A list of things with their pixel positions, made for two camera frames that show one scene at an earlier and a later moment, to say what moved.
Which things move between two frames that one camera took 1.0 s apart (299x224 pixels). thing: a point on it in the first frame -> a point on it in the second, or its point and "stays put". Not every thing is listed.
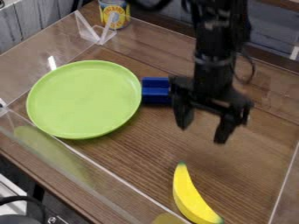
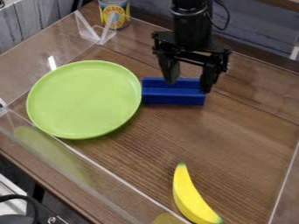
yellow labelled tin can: [117, 14] stays put
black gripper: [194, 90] -> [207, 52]
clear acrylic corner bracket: [95, 33] stays put
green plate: [83, 98] stays put
